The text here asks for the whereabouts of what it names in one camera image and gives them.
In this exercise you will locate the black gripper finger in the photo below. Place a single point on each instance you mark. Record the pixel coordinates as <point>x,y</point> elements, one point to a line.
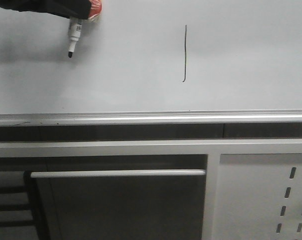
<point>79,9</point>

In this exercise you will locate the white whiteboard marker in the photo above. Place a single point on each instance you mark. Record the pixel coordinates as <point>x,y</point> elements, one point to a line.
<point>74,34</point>

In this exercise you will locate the white whiteboard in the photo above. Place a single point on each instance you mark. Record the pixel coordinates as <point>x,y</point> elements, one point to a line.
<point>244,64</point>

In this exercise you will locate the red round magnet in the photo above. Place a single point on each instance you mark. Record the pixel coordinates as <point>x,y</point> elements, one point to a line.
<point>95,10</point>

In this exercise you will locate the white metal stand frame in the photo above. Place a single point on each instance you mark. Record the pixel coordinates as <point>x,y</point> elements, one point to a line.
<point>213,149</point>

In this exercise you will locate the white horizontal rail bar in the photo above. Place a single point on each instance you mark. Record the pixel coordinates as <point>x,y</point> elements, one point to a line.
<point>116,173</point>

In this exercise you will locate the white perforated metal panel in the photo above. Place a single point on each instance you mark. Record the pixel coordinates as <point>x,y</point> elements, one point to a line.
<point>259,197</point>

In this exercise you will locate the black marker stroke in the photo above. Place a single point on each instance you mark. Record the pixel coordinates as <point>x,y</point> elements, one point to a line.
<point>185,54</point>

